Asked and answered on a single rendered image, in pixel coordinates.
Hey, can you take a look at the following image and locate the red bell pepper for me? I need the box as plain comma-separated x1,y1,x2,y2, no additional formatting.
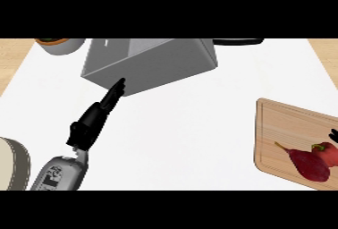
310,141,338,168

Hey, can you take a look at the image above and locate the wooden cutting board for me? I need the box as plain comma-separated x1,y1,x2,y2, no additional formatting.
253,98,338,191

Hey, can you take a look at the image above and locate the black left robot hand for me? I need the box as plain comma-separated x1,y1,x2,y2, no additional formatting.
65,77,127,152

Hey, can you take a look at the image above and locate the grey cardboard box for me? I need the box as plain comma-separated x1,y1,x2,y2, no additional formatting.
82,38,220,98

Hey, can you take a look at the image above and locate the white plant pot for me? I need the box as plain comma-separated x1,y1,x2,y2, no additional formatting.
34,38,86,56

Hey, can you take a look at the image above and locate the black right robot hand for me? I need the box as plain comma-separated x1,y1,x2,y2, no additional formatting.
328,128,338,143

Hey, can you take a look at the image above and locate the beige round appliance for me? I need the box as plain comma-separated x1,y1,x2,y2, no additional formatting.
0,136,33,191

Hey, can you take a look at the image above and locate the black curved object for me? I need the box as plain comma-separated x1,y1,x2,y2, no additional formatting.
211,38,266,47

